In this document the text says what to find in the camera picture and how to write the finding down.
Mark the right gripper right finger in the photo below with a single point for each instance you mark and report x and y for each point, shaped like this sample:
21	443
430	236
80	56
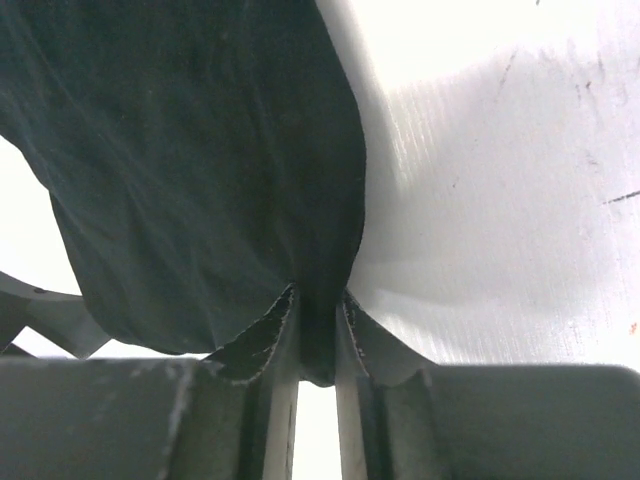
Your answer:
383	401

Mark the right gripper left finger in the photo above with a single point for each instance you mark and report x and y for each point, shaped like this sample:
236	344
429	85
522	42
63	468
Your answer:
262	361

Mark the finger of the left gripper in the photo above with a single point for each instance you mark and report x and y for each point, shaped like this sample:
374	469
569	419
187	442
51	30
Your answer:
60	318

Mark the black daisy print t-shirt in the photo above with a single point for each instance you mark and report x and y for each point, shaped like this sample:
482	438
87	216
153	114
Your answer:
202	157

